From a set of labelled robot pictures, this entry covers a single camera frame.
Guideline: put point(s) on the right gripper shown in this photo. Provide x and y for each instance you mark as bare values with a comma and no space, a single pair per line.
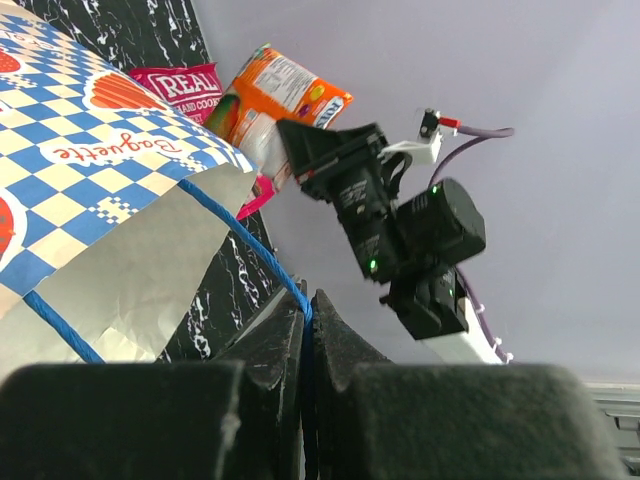
326,162

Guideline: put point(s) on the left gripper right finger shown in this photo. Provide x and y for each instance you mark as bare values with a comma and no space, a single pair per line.
381,420

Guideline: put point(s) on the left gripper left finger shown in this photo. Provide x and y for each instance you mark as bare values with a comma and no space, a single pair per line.
234,417

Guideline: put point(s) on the orange snack bag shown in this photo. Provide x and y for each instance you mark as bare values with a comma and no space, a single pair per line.
271,87

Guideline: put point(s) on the pink chips bag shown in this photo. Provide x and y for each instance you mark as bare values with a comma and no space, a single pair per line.
195,95

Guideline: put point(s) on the blue checkered paper bag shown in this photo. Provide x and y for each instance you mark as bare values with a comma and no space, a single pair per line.
112,205

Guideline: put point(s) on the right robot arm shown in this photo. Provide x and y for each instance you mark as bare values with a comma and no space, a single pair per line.
414,248

